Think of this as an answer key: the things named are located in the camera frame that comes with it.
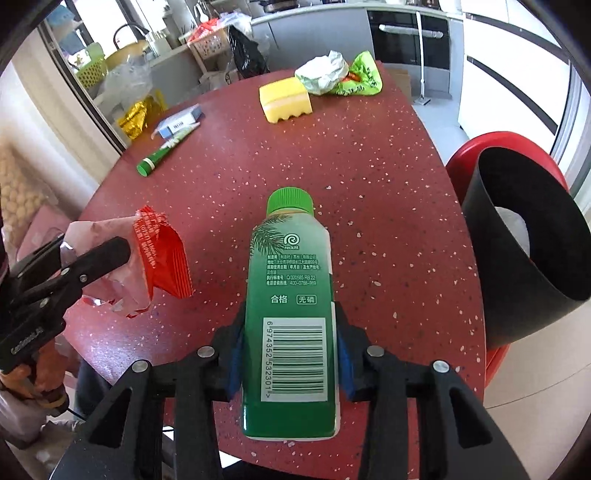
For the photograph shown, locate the yellow sponge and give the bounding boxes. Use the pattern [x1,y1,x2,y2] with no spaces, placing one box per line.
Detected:
[259,76,314,124]

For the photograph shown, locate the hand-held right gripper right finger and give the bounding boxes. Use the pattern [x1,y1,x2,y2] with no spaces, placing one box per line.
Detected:
[333,301,529,480]

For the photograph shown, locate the black built-in oven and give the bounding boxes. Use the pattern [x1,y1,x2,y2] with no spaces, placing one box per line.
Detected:
[367,7,451,70]

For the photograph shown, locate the red plastic wrapper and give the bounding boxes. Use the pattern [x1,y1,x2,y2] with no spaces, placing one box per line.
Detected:
[65,220,153,319]

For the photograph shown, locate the beige textured cushion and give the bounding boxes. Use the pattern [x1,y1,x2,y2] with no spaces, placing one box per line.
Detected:
[0,143,51,245]

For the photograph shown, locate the blue white small box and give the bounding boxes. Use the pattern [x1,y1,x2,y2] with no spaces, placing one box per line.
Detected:
[154,104,205,140]

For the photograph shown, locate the yellow bowl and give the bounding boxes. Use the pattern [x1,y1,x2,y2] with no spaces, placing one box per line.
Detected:
[104,41,151,70]

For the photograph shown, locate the red stool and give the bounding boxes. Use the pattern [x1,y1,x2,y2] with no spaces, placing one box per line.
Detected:
[444,131,571,384]

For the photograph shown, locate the grey lower cabinets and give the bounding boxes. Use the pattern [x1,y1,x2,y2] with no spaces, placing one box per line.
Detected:
[249,7,375,77]

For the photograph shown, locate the green plastic basket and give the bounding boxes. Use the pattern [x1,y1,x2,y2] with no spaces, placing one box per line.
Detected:
[74,41,109,88]

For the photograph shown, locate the kitchen faucet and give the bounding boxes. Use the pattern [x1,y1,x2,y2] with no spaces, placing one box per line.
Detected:
[113,23,151,49]

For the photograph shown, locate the red snack wrapper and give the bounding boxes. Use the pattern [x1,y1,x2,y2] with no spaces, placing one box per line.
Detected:
[133,205,194,319]

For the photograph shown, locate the white refrigerator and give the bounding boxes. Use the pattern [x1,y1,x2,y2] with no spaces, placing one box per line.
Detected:
[457,0,583,139]

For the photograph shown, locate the green capped tube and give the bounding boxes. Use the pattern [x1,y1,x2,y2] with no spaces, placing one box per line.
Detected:
[137,122,201,177]

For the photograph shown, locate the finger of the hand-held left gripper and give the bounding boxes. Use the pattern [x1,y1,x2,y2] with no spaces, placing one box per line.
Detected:
[28,236,133,311]
[14,233,66,278]

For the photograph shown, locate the green snack wrapper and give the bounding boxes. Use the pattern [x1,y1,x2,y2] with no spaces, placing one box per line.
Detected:
[330,50,385,97]

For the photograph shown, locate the person's left hand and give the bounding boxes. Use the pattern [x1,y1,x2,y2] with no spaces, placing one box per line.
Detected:
[25,344,70,414]

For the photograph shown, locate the black trash bin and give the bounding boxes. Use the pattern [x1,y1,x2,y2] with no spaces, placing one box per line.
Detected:
[461,147,591,352]

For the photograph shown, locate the gold foil bag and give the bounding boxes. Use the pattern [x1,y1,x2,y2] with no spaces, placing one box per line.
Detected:
[116,90,168,139]

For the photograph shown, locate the cardboard box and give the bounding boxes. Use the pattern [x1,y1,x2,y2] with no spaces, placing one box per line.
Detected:
[390,68,413,97]

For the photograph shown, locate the black plastic bag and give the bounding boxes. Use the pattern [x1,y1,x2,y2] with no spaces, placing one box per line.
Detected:
[228,25,271,79]

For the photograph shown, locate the white green crumpled wrapper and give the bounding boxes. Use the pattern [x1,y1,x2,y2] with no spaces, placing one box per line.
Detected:
[294,50,351,97]

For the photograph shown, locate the white stick mop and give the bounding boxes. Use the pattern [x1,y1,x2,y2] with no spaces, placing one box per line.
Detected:
[412,11,432,104]

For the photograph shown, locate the white basket with red contents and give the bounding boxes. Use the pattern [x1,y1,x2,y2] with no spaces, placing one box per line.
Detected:
[187,18,232,72]

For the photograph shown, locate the green plastic bottle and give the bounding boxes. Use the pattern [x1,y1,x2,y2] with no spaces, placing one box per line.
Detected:
[241,186,342,440]

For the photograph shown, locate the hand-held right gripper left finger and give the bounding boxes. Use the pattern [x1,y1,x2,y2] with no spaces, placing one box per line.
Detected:
[51,300,247,480]

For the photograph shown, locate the clear plastic bag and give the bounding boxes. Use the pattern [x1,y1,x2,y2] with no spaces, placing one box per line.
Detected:
[99,55,153,112]

